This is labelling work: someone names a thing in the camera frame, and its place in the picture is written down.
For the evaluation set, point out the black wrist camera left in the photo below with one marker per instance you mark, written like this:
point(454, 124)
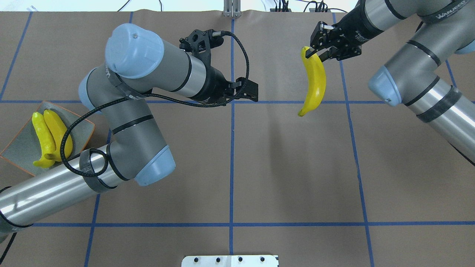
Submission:
point(200, 44)

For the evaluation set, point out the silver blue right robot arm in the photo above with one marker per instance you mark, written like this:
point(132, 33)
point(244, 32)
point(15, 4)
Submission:
point(446, 28)

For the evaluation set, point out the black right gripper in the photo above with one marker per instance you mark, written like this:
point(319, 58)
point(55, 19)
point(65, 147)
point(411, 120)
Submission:
point(353, 28)

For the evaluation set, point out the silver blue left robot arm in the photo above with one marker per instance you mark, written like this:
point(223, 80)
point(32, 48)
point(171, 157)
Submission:
point(138, 64)

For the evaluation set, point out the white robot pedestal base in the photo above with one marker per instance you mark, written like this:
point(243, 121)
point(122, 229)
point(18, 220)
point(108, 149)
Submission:
point(231, 261)

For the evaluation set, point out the aluminium frame post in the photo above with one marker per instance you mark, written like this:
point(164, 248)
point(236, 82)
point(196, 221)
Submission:
point(232, 8)

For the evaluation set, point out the yellow banana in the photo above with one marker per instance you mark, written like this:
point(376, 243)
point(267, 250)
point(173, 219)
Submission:
point(316, 81)
point(46, 140)
point(57, 129)

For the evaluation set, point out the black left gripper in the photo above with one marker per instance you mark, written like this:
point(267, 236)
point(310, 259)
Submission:
point(216, 85)

